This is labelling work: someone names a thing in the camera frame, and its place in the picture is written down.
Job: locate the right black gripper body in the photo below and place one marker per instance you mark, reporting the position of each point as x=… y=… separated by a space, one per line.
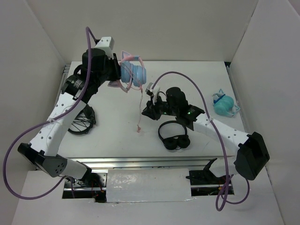
x=165 y=108

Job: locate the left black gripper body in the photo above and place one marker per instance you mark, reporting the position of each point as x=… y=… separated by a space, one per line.
x=112 y=72

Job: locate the pink blue cat-ear headphones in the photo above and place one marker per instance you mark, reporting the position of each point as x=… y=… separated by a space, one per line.
x=132 y=73

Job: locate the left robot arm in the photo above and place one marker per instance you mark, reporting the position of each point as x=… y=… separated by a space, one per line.
x=99 y=65

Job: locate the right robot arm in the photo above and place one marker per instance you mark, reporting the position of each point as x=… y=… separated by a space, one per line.
x=250 y=151

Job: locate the black on-ear headphones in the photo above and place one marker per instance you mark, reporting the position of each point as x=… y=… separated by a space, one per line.
x=175 y=142

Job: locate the teal cat-ear headphones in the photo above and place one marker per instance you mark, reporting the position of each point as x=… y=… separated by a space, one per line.
x=224 y=105

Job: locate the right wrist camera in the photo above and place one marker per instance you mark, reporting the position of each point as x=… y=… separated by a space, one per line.
x=153 y=91

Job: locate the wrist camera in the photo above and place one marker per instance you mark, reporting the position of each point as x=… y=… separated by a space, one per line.
x=153 y=91
x=106 y=44

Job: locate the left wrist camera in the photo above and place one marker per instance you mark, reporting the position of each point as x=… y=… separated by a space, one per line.
x=106 y=44

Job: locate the black headphones with cable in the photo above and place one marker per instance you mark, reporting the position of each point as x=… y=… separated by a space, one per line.
x=84 y=121

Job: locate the aluminium rail frame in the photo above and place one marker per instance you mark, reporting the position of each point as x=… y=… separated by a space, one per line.
x=122 y=137

